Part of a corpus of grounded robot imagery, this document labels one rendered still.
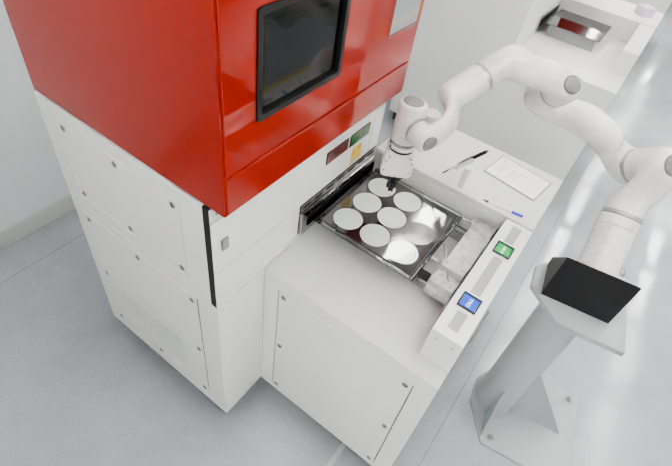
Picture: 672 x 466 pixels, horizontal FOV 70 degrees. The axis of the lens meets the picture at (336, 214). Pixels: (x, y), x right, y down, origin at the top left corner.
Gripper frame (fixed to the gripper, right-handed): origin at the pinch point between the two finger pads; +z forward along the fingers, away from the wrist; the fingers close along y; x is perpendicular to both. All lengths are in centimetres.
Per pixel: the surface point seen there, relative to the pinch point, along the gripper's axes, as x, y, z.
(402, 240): -15.0, 5.7, 10.4
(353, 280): -27.5, -8.8, 18.6
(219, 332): -43, -48, 33
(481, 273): -30.0, 27.5, 4.4
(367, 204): -0.3, -6.1, 10.2
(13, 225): 37, -172, 91
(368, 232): -13.5, -5.6, 10.4
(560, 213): 114, 137, 97
